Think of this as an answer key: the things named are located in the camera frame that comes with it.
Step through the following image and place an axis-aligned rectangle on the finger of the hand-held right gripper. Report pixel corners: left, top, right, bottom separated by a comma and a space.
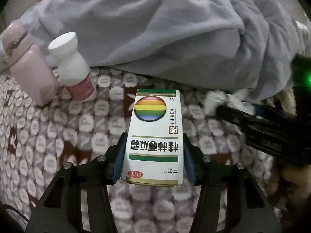
216, 104, 259, 136
253, 104, 300, 127

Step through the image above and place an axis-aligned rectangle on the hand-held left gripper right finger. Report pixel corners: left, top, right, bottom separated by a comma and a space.
181, 132, 281, 233

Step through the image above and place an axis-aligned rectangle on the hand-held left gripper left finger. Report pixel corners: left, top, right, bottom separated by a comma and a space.
25, 132, 128, 233

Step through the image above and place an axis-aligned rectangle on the paper tissue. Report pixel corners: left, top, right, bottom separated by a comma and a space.
203, 89, 255, 116

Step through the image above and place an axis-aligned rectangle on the white medicine box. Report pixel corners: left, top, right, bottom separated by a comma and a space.
120, 89, 184, 188

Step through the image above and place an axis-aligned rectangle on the person's right hand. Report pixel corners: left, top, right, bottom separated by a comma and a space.
267, 165, 311, 199

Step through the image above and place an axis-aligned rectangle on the printed fleece blanket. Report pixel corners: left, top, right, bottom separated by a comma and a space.
0, 67, 287, 233

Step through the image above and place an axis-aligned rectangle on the white pill bottle pink label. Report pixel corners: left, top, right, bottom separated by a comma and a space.
48, 32, 96, 102

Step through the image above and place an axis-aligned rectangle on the grey-blue duvet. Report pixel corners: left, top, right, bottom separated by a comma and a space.
17, 0, 307, 102

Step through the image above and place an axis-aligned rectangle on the pink thermos bottle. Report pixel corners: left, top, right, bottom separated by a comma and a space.
1, 21, 60, 107

